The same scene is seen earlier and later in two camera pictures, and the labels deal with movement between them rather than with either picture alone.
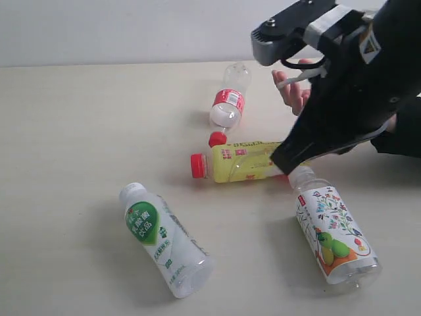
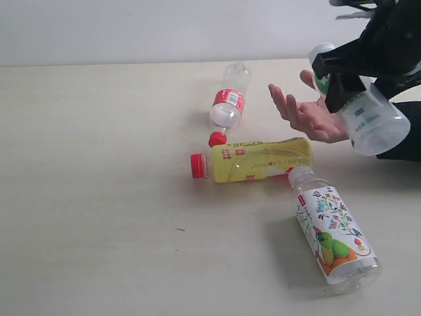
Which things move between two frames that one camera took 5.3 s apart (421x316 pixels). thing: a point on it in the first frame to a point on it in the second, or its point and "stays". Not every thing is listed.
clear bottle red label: (227, 109) stays
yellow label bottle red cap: (237, 161) stays
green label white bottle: (186, 269) to (374, 124)
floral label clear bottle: (337, 243) stays
